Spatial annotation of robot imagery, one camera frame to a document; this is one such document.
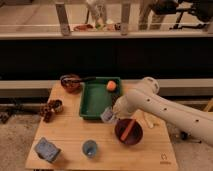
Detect dark purple bowl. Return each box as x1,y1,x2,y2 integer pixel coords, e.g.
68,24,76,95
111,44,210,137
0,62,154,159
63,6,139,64
114,118,143,146

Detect orange carrot stick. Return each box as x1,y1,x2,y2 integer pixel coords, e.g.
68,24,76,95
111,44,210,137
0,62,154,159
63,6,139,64
121,119,136,141

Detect light blue grey towel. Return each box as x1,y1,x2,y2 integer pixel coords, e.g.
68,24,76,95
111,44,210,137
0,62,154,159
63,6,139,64
100,107,117,123

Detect blue sponge block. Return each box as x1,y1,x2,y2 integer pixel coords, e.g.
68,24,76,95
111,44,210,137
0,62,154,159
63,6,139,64
34,137,61,163

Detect orange ball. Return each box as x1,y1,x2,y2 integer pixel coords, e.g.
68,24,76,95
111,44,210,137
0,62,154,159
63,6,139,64
106,81,117,91

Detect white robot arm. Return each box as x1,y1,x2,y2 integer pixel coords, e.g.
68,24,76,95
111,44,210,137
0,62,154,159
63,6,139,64
113,77,213,146

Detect blue cup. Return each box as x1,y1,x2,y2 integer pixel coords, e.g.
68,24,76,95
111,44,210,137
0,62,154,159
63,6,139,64
82,140,98,158

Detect green plastic tray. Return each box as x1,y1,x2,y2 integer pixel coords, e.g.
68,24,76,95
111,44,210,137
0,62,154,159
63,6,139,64
79,77,122,120

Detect brown pot with handle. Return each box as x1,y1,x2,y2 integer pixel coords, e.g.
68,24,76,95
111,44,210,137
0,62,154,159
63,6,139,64
60,74,95,93

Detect small metal cup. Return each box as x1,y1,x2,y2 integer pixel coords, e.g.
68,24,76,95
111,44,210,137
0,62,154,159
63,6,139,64
53,100,63,113

